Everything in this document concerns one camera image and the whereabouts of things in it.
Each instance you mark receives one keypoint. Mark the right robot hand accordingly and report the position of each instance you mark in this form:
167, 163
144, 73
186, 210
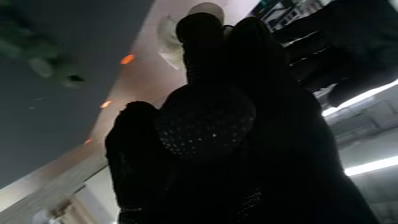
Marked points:
236, 160

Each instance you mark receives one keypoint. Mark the dark mat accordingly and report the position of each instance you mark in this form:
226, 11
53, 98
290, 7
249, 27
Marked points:
53, 126

